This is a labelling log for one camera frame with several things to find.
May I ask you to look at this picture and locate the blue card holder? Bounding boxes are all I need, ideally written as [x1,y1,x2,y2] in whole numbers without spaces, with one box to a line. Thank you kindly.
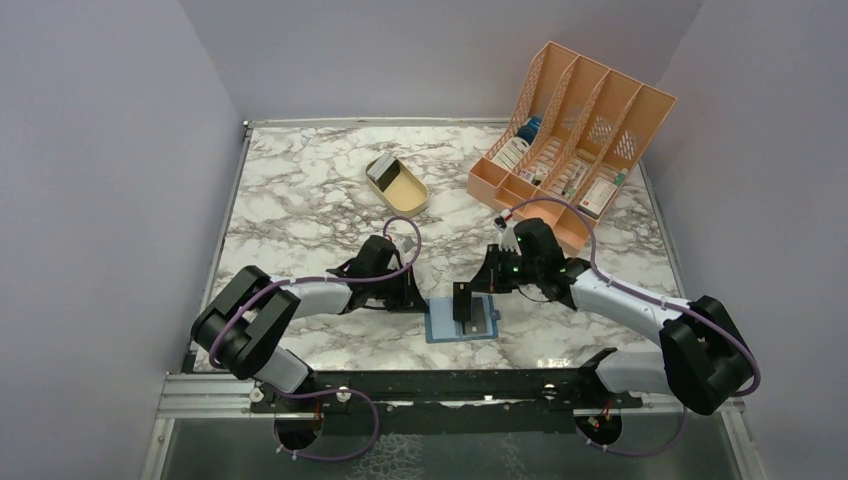
[424,293,501,344]

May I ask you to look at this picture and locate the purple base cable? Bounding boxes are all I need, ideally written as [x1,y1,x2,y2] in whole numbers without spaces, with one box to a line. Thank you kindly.
[573,404,690,460]
[273,388,384,464]

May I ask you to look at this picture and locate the small items in organizer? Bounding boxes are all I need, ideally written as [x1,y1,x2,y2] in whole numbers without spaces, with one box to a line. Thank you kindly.
[519,164,550,186]

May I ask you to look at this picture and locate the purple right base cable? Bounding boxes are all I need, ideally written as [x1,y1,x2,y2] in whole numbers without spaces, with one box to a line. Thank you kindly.
[573,404,690,460]

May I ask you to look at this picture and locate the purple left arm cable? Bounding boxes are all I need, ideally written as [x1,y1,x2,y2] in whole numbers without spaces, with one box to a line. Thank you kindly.
[208,215,424,370]

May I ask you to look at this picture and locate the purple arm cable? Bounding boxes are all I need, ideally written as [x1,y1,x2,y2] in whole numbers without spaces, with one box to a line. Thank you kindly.
[498,197,763,399]
[208,215,424,370]

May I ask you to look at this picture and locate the orange file organizer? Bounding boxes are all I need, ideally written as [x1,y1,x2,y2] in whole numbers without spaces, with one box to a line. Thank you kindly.
[467,42,677,255]

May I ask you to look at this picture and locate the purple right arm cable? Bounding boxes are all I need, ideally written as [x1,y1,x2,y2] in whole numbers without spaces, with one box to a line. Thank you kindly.
[498,197,763,399]

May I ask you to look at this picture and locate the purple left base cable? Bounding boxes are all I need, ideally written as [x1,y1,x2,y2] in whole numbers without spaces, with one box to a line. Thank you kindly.
[273,388,384,464]

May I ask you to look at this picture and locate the black credit card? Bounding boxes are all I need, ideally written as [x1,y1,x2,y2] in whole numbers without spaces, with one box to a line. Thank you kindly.
[452,282,472,324]
[463,296,493,338]

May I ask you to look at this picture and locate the white box in organizer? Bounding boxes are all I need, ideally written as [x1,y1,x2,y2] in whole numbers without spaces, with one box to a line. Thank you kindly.
[491,136,530,171]

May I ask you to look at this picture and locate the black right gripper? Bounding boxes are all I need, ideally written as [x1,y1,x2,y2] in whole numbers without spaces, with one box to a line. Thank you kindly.
[468,242,542,293]

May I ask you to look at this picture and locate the red white medicine box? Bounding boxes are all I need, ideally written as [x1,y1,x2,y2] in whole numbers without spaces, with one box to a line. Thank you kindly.
[578,178,618,219]

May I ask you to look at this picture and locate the blue bottle in organizer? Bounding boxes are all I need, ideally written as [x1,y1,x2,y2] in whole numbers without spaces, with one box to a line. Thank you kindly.
[515,116,542,145]

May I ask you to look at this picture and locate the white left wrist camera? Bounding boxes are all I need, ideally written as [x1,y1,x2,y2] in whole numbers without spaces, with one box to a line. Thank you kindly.
[397,236,418,254]

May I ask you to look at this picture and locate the black mounting rail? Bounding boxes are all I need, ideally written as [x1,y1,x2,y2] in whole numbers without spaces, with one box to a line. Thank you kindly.
[250,358,642,436]

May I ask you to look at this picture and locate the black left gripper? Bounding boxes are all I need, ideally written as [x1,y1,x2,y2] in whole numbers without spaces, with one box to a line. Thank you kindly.
[369,263,429,313]

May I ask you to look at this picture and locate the beige oval tray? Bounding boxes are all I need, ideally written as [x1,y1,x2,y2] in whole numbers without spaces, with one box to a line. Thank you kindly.
[364,156,430,217]

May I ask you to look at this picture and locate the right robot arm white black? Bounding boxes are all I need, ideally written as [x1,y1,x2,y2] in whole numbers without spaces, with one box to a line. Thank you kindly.
[454,218,757,415]

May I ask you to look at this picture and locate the stack of cards in tray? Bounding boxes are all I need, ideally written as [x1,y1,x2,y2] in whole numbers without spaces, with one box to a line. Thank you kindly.
[366,153,401,191]

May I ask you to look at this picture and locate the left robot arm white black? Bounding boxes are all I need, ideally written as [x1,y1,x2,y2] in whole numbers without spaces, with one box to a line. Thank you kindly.
[190,235,429,411]

